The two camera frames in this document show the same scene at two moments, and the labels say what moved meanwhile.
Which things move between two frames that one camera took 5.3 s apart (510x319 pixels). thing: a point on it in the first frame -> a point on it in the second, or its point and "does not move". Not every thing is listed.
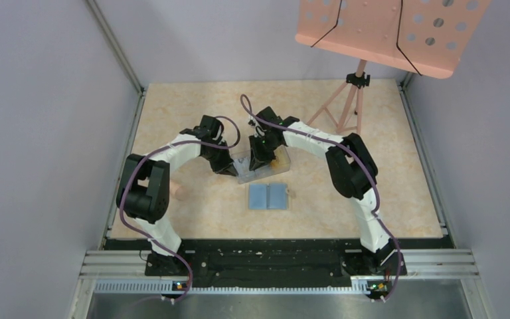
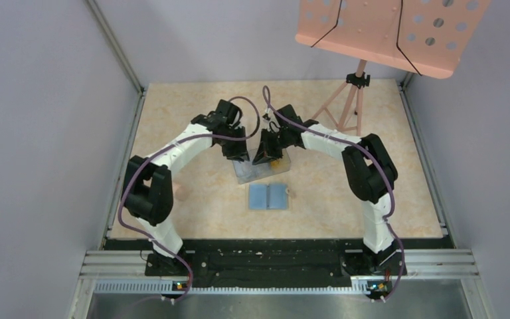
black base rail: (281, 259) does not move
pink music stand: (425, 37) does not move
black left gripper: (227, 162) -> (238, 153)
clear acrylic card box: (242, 161) does not move
